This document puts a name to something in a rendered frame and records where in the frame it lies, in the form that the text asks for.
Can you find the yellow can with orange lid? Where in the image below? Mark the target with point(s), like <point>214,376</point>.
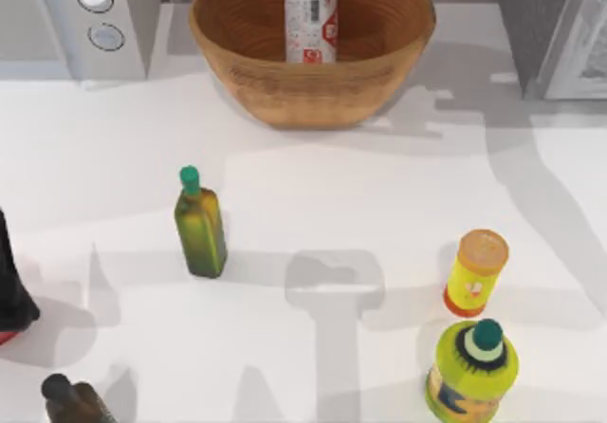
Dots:
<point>474,276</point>

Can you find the brown bottle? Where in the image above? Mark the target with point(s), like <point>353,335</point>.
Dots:
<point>76,401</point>

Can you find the red and white can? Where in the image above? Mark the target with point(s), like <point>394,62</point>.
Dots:
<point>310,24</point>

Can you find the yellow-green bottle with green cap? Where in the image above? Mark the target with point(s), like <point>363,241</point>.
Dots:
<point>469,380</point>

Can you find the pale microwave oven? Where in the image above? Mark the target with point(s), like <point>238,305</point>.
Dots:
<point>128,24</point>

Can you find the wooden basket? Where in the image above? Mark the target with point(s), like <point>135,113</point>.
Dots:
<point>308,96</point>

